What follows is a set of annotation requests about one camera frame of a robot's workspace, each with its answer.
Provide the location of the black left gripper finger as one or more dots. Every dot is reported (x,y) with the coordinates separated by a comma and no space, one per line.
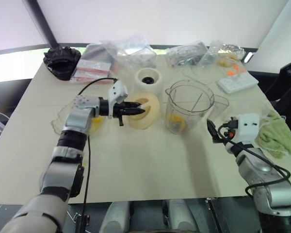
(134,112)
(133,106)

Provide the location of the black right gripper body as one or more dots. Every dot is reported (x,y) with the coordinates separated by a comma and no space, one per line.
(226,132)

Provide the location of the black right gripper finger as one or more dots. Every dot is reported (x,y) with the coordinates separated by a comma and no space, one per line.
(210,126)
(215,137)

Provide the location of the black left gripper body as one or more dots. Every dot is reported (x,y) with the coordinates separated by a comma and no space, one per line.
(118,110)

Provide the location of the cream blender lid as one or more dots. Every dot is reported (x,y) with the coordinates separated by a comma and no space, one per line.
(150,106)

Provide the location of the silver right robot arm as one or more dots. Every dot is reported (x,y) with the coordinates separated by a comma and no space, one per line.
(264,174)

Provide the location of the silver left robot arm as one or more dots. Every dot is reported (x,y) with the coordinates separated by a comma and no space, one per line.
(72,126)

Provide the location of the small orange piece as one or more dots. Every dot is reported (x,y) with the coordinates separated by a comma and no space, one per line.
(84,165)

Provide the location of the clear blender jar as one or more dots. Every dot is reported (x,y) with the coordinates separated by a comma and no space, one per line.
(191,106)

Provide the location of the white blender base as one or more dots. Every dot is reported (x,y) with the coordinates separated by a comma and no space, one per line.
(149,78)

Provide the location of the metal blender blade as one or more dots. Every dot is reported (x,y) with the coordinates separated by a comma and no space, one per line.
(177,126)

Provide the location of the white tray with orange bits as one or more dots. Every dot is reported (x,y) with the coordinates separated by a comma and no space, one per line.
(236,83)

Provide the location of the green towel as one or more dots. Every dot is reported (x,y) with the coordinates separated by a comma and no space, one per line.
(276,136)

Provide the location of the clear zip bag with packets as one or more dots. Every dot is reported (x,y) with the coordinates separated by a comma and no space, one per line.
(92,65)

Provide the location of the clear plastic bag with cup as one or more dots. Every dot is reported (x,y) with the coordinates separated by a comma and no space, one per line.
(133,51)

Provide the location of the clear plastic bag with yellow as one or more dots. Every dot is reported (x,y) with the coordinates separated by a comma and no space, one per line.
(59,119)

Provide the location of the clear plastic bag with parts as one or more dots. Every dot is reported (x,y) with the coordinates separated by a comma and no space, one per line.
(184,54)

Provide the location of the clear measuring cup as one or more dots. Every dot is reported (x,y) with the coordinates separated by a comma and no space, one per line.
(212,52)

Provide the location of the black crumpled plastic container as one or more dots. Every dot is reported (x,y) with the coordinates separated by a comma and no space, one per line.
(61,63)

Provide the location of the black chair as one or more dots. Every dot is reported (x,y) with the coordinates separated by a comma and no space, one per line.
(286,82)

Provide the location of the grey rounded shell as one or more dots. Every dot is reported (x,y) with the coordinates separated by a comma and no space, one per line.
(115,216)
(180,216)

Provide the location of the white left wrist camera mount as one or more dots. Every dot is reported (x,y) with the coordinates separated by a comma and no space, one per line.
(118,91)

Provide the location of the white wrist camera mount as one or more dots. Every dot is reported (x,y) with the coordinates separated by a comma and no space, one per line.
(248,127)
(118,91)

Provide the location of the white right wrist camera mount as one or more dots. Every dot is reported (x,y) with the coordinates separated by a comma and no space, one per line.
(248,127)

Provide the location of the black table leg bracket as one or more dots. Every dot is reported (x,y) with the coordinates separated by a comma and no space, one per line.
(82,223)
(214,213)

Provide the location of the black bracket with white face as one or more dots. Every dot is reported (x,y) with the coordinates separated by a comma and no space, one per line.
(248,57)

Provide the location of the black window frame post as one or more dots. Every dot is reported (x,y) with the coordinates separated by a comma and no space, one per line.
(44,21)

